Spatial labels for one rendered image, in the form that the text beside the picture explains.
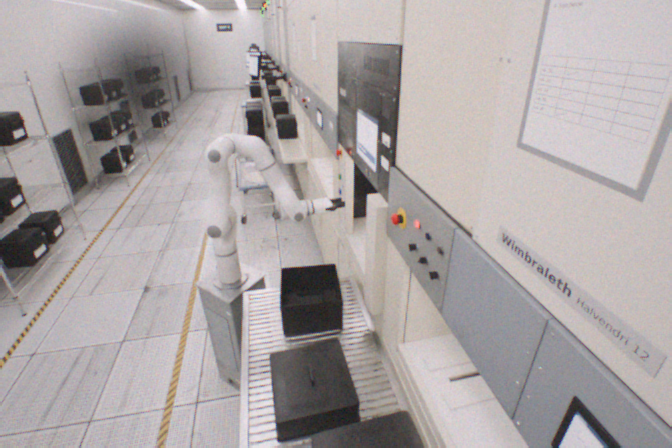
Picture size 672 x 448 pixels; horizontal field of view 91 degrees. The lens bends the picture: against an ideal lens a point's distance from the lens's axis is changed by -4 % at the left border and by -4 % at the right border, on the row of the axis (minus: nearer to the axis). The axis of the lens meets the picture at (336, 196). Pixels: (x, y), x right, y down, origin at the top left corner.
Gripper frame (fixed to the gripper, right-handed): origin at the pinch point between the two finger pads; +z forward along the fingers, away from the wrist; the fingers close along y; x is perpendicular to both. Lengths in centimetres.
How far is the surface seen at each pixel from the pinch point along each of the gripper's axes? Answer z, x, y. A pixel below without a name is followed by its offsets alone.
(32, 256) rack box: -229, -92, -170
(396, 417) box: -20, -18, 101
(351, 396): -25, -33, 81
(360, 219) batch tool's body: 26, -32, -32
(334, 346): -24, -33, 59
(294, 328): -36, -39, 38
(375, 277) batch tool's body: -3, -11, 49
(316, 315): -26, -33, 40
